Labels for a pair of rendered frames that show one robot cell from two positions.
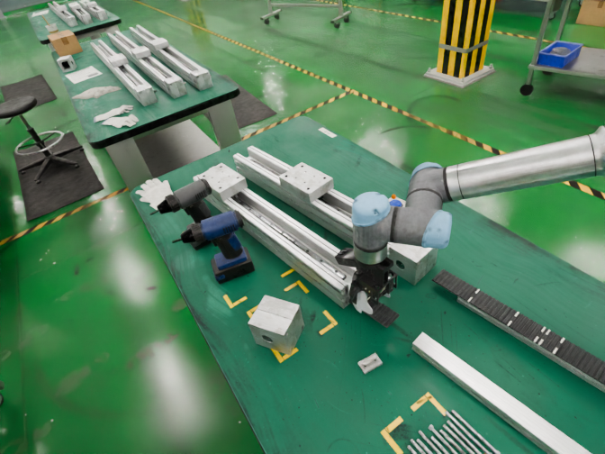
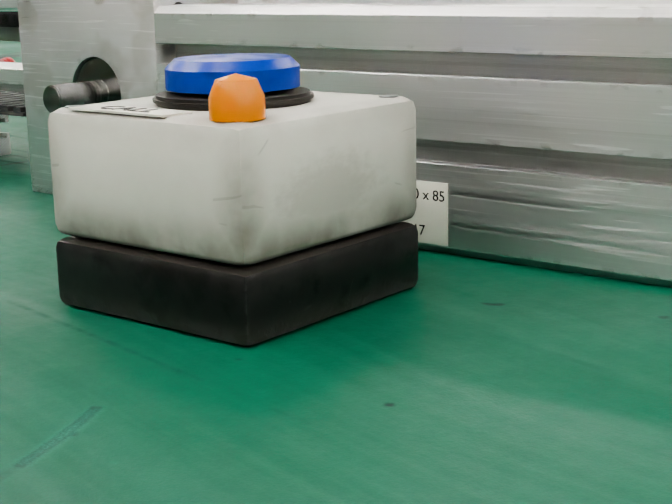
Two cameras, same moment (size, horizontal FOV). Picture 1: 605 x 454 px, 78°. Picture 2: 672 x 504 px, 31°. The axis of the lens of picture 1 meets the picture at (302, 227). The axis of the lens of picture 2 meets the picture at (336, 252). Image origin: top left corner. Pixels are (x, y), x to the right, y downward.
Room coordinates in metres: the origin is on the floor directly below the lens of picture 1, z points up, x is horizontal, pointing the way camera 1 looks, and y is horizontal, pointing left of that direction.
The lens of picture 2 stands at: (1.25, -0.38, 0.88)
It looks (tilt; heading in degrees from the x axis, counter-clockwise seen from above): 13 degrees down; 164
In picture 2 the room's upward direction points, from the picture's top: 1 degrees counter-clockwise
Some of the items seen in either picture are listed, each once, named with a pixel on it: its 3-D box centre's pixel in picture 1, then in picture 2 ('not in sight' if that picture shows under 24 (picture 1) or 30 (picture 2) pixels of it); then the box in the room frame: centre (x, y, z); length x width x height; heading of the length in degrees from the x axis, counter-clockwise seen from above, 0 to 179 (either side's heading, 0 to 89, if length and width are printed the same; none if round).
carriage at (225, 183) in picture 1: (222, 184); not in sight; (1.15, 0.26, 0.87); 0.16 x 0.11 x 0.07; 34
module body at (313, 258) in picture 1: (266, 223); not in sight; (0.95, 0.12, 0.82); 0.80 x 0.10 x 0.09; 34
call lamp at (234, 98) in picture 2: not in sight; (236, 96); (0.94, -0.31, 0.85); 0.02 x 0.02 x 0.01
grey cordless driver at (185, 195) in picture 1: (188, 218); not in sight; (0.97, 0.36, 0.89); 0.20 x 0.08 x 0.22; 120
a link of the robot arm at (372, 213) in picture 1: (372, 221); not in sight; (0.56, -0.14, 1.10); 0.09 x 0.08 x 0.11; 64
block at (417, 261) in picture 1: (415, 253); (152, 86); (0.69, -0.30, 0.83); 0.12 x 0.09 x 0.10; 124
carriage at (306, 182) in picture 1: (306, 185); not in sight; (1.05, -0.04, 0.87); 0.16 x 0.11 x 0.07; 34
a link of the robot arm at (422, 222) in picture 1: (421, 222); not in sight; (0.54, -0.24, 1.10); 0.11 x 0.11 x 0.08; 64
